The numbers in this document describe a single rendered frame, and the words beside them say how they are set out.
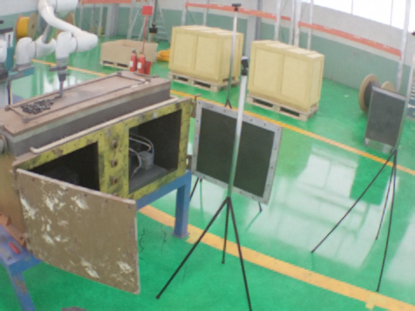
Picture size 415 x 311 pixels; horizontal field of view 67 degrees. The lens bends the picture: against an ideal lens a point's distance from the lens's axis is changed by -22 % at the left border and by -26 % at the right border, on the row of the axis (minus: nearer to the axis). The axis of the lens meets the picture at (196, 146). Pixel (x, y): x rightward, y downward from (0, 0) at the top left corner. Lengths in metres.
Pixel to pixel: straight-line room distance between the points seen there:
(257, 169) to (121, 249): 1.26
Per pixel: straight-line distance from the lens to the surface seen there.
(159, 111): 2.52
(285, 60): 6.58
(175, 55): 7.87
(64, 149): 2.02
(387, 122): 6.11
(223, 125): 2.68
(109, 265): 1.81
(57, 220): 1.80
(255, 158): 2.62
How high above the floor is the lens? 2.05
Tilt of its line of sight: 24 degrees down
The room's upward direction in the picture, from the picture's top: 5 degrees clockwise
